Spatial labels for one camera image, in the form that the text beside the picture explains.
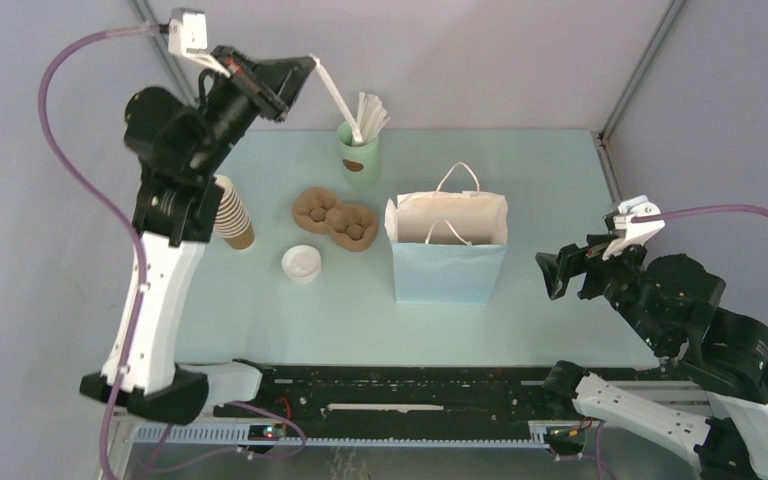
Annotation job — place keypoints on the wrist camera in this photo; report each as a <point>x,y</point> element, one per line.
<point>187,39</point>
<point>632,222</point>

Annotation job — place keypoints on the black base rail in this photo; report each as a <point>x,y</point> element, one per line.
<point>413,404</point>

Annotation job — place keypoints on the light blue paper bag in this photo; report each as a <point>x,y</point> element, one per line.
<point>448,245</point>

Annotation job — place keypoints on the green cup holder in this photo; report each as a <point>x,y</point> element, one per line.
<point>360,165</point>

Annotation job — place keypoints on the white wrapped straws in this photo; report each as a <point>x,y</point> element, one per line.
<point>371,116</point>

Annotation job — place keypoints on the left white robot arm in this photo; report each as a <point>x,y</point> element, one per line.
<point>173,228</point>

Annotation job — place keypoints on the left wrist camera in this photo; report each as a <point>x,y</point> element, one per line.
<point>187,39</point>

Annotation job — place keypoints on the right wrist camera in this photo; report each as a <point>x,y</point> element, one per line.
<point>632,222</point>

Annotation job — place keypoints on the stack of brown paper cups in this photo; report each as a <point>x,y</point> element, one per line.
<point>232,222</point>

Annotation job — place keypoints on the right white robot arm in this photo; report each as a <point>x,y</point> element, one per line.
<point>710,407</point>

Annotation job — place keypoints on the stack of white lids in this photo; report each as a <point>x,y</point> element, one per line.
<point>302,264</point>

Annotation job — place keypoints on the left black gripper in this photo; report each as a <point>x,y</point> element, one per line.
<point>271,85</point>

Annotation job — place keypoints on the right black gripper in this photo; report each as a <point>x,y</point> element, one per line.
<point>554,268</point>

